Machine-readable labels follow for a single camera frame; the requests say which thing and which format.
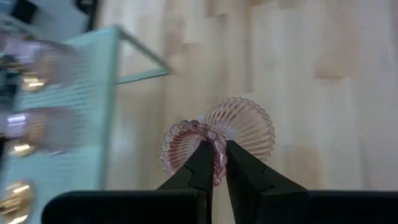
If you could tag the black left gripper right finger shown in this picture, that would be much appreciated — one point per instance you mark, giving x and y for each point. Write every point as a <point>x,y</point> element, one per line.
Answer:
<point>311,208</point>

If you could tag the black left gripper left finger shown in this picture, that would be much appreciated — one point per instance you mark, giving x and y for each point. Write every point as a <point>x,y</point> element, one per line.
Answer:
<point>124,208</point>

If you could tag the pink ribbed glass candle holder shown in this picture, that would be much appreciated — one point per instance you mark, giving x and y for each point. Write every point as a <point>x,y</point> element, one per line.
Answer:
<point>56,62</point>
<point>245,124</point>

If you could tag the short brass candlestick holder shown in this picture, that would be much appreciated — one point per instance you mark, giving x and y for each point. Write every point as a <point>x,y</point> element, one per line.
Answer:
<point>15,199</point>

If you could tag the tall brass candlestick holder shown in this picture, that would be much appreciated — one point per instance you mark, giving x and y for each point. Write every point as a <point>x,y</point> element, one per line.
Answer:
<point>32,83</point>

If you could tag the green perforated metal shelf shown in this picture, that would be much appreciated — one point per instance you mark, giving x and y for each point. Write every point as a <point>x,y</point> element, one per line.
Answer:
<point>77,124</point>

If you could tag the black aluminium rig frame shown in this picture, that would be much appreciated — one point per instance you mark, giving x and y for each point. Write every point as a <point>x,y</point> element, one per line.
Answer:
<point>88,12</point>

